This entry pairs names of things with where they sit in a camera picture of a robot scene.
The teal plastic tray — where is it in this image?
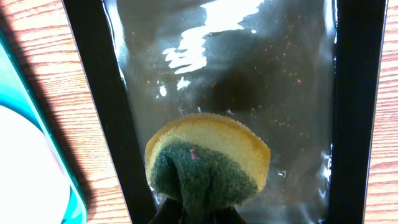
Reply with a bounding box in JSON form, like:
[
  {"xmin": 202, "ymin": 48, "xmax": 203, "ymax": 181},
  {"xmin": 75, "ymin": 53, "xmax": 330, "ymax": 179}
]
[{"xmin": 1, "ymin": 35, "xmax": 88, "ymax": 224}]

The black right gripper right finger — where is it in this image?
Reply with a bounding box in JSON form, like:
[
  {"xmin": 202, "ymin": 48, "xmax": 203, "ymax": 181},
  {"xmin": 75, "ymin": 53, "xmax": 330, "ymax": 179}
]
[{"xmin": 214, "ymin": 207, "xmax": 247, "ymax": 224}]

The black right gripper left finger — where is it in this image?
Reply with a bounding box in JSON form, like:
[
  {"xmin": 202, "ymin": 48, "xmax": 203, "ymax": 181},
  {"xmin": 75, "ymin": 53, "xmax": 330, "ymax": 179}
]
[{"xmin": 149, "ymin": 198, "xmax": 183, "ymax": 224}]

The white plate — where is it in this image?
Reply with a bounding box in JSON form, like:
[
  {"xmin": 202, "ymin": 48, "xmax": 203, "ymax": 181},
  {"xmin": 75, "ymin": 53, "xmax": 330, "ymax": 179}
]
[{"xmin": 1, "ymin": 106, "xmax": 70, "ymax": 224}]

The black water tray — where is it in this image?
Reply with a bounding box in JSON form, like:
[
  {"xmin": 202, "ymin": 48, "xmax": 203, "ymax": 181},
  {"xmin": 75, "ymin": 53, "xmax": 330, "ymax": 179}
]
[{"xmin": 63, "ymin": 0, "xmax": 387, "ymax": 223}]

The yellow green sponge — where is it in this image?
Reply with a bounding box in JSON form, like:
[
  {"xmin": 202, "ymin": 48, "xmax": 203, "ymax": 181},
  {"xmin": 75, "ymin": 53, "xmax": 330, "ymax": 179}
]
[{"xmin": 145, "ymin": 113, "xmax": 271, "ymax": 223}]

